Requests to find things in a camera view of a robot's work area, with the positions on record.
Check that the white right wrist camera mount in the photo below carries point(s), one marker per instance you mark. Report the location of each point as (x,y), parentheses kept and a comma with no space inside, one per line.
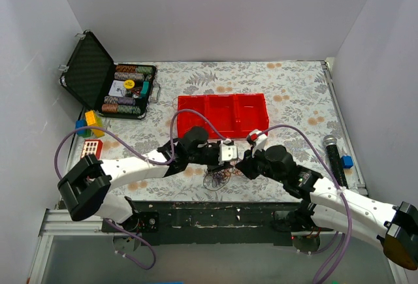
(257,140)

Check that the yellow toy brick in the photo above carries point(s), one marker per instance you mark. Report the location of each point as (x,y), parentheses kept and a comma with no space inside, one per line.
(93,120)

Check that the black poker chip case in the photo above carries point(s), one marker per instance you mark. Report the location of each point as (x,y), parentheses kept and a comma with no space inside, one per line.
(94,79)

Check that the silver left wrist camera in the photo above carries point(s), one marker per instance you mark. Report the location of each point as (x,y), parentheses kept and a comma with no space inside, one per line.
(227,151)

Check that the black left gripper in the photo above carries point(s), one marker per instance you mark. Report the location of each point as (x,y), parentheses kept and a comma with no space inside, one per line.
(215,157)

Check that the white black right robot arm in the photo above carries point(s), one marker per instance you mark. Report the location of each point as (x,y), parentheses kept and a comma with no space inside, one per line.
(393,228)

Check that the yellow round poker chip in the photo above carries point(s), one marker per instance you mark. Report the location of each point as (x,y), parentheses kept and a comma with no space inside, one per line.
(129,84)

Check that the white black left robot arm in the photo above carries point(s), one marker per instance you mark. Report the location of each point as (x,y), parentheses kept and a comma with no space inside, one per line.
(87,187)

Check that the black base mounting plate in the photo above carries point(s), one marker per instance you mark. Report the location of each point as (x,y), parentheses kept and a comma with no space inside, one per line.
(169,223)

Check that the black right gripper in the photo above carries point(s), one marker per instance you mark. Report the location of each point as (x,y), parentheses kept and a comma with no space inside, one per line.
(247,160)

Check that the small blue block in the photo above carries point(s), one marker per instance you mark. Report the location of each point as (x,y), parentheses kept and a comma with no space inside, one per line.
(347,162)

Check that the red three-compartment plastic tray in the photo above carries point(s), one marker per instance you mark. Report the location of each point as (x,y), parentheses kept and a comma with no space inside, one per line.
(234,115)

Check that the black handheld microphone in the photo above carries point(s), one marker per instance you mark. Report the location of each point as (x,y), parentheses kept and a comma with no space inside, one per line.
(330,144)

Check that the aluminium rail frame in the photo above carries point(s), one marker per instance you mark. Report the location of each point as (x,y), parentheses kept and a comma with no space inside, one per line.
(80,252)

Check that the red white toy block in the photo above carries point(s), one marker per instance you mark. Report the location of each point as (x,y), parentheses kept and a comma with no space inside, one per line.
(92,147)

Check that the green toy brick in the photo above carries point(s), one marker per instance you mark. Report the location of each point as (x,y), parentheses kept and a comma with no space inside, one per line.
(87,133)

